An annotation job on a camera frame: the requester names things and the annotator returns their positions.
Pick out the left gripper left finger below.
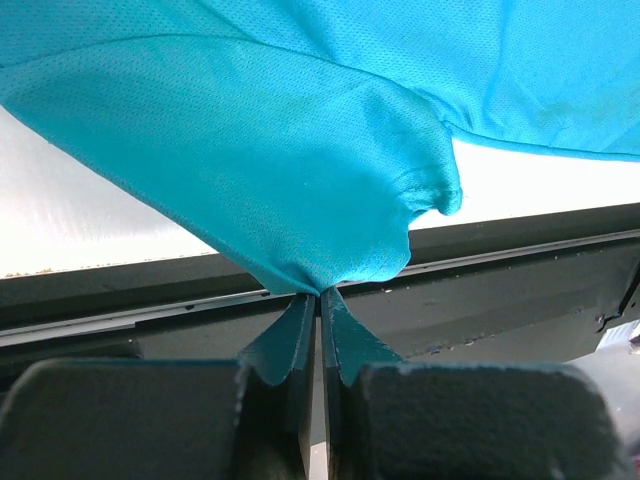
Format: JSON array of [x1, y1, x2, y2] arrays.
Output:
[[1, 294, 316, 479]]

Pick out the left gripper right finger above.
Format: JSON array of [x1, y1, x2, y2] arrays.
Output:
[[320, 288, 630, 479]]

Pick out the teal t shirt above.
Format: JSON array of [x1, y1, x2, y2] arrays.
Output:
[[1, 1, 639, 294]]

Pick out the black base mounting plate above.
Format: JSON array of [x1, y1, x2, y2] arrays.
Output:
[[1, 204, 639, 388]]

